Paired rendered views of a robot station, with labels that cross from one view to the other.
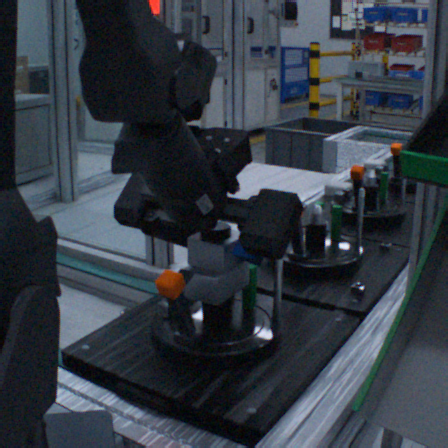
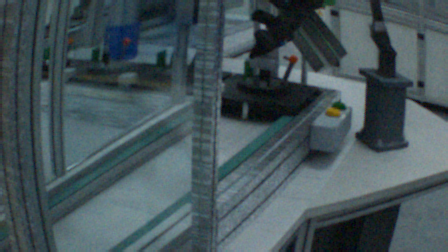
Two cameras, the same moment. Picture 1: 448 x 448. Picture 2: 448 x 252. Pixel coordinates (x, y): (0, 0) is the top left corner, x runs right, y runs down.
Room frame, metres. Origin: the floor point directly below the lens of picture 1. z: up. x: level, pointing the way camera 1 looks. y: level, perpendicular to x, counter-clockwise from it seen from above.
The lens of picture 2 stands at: (0.98, 1.81, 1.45)
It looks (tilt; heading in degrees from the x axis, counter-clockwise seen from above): 17 degrees down; 260
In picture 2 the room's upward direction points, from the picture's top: 3 degrees clockwise
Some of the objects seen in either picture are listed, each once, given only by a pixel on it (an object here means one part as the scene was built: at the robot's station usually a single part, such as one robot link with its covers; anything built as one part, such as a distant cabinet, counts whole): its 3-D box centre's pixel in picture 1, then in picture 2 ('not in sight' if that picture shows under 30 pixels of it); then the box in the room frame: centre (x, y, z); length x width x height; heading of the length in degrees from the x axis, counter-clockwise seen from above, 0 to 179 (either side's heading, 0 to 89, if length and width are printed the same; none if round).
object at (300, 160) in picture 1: (343, 153); not in sight; (2.63, -0.56, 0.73); 0.62 x 0.42 x 0.23; 58
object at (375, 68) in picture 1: (366, 69); not in sight; (6.12, -1.52, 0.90); 0.40 x 0.30 x 0.17; 150
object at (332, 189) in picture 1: (369, 191); not in sight; (0.98, -0.26, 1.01); 0.24 x 0.24 x 0.13; 58
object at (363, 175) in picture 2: not in sight; (374, 142); (0.23, 0.08, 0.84); 0.90 x 0.70 x 0.03; 13
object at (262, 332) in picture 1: (216, 328); (264, 85); (0.56, 0.01, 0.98); 0.14 x 0.14 x 0.02
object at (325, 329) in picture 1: (216, 343); (264, 92); (0.56, 0.01, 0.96); 0.24 x 0.24 x 0.02; 58
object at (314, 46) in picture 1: (355, 79); not in sight; (8.89, -2.03, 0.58); 3.40 x 0.20 x 1.15; 148
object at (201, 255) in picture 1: (221, 255); (261, 54); (0.57, 0.00, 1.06); 0.08 x 0.04 x 0.07; 148
